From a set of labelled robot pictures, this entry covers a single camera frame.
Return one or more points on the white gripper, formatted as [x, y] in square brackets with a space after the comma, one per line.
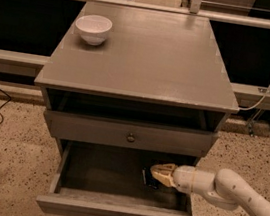
[183, 178]

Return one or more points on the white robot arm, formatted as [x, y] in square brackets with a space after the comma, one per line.
[224, 189]

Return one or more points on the round brass drawer knob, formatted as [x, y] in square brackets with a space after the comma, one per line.
[130, 138]

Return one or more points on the closed grey top drawer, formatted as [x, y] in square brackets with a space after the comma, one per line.
[165, 139]

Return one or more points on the open grey middle drawer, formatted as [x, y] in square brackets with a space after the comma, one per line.
[103, 180]

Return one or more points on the grey wooden drawer cabinet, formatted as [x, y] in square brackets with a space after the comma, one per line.
[156, 67]

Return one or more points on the white ceramic bowl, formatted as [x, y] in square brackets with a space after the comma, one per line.
[93, 29]

